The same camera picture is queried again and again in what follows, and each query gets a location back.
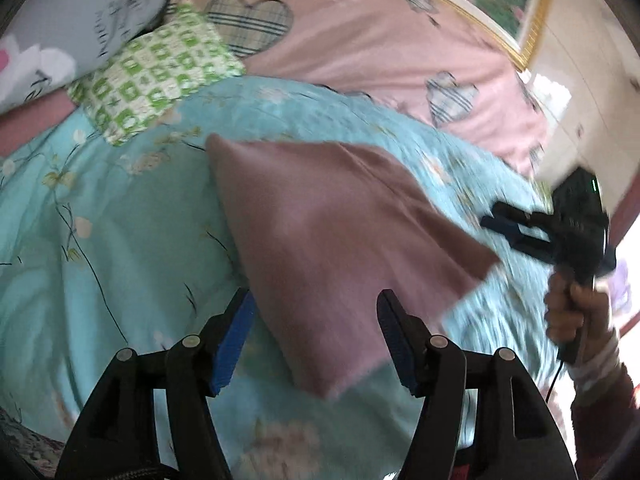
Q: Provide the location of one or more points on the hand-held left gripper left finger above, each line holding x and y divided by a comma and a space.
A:
232, 345

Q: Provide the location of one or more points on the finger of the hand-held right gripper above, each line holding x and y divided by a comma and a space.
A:
520, 242
525, 217

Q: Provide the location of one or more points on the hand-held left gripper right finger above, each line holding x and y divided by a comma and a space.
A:
400, 345

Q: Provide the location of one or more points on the pink knit sweater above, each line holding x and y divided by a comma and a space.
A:
325, 240

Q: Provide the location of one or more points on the person's right forearm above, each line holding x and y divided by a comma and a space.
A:
600, 410

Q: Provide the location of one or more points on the person's right hand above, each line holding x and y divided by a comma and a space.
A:
590, 310

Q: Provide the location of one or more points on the blue floral blanket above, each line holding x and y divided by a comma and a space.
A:
100, 260

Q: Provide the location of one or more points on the floral bedsheet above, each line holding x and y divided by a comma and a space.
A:
25, 440

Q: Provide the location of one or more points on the pink heart print duvet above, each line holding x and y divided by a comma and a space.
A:
350, 35

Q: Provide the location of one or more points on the green checkered pillow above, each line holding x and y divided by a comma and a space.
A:
150, 75

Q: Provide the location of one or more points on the plain pink pillow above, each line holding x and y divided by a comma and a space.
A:
30, 125

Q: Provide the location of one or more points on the grey printed pillow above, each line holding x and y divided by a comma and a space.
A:
65, 25

